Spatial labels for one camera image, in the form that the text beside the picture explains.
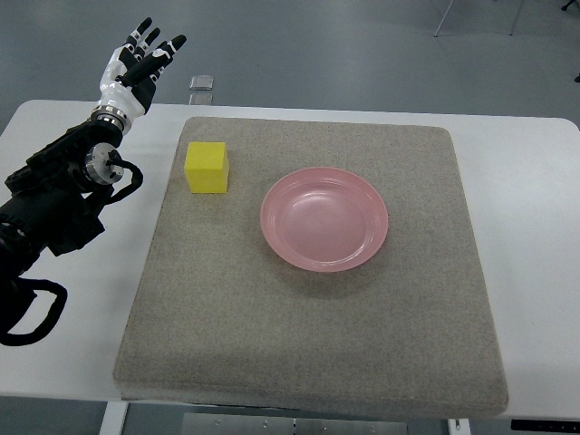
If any pink plate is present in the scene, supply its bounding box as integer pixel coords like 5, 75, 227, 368
260, 167, 389, 273

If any beige fabric mat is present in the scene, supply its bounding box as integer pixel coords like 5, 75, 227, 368
113, 117, 508, 419

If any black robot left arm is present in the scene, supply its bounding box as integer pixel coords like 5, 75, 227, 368
1, 105, 143, 280

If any yellow cube block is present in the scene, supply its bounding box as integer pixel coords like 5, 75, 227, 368
184, 141, 229, 194

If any white table leg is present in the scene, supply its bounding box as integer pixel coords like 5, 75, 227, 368
99, 401, 129, 435

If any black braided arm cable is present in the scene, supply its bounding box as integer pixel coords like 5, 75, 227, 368
0, 158, 144, 347

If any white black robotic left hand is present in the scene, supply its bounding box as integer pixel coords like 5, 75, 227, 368
98, 17, 187, 121

